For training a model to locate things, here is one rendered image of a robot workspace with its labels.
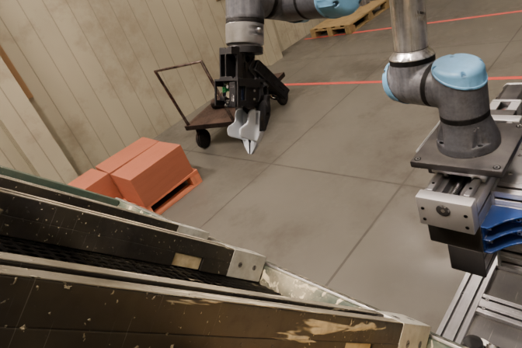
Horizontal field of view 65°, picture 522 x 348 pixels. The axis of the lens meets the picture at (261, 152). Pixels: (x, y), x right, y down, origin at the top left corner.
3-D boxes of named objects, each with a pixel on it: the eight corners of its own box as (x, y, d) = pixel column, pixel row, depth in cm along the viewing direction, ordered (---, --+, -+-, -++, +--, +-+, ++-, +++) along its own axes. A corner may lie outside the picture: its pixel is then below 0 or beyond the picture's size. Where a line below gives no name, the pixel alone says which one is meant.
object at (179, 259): (198, 269, 98) (202, 257, 99) (171, 265, 93) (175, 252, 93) (191, 266, 100) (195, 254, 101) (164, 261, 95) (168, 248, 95)
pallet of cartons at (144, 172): (159, 168, 427) (140, 135, 409) (204, 179, 372) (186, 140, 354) (57, 243, 363) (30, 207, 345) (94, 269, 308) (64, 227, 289)
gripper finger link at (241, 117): (223, 154, 84) (222, 109, 82) (245, 151, 88) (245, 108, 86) (233, 155, 81) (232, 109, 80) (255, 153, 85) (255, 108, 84)
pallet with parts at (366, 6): (348, 12, 737) (343, -6, 723) (391, 5, 678) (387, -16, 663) (310, 39, 671) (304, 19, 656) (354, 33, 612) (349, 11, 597)
